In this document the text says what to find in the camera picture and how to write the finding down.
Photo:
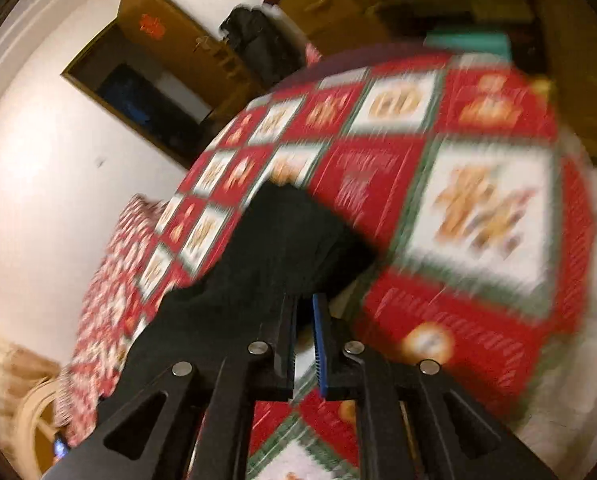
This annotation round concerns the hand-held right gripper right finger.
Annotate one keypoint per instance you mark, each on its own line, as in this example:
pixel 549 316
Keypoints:
pixel 320 350

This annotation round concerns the wooden chair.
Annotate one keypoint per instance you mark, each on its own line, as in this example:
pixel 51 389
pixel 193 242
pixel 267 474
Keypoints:
pixel 228 65

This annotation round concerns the wooden drawer cabinet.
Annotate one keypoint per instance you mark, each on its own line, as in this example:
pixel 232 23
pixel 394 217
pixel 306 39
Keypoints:
pixel 323 5

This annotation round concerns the cream bed headboard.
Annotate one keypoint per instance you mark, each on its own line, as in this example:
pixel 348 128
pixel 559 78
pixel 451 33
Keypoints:
pixel 33 420

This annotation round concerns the black bag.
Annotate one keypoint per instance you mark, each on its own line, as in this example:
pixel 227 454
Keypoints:
pixel 258 40

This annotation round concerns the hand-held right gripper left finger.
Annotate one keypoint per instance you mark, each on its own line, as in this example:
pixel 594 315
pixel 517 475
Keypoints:
pixel 283 355

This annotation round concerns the wooden door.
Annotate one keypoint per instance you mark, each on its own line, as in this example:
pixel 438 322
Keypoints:
pixel 178 35

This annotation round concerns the red paper door decoration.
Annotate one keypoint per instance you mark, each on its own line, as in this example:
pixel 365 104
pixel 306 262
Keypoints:
pixel 152 25

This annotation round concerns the black pants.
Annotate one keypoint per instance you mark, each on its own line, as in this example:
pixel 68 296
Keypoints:
pixel 258 270

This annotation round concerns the teal box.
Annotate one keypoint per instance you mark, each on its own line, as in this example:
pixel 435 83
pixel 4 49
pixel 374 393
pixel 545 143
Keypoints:
pixel 466 44

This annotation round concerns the wooden door frame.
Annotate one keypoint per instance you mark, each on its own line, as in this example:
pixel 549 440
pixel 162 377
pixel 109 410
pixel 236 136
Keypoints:
pixel 123 125

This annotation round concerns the beige curtain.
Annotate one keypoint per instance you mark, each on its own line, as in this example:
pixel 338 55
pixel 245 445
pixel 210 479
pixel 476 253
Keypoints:
pixel 8 360

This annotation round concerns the red printed patchwork blanket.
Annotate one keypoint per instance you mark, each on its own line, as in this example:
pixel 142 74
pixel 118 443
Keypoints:
pixel 478 335

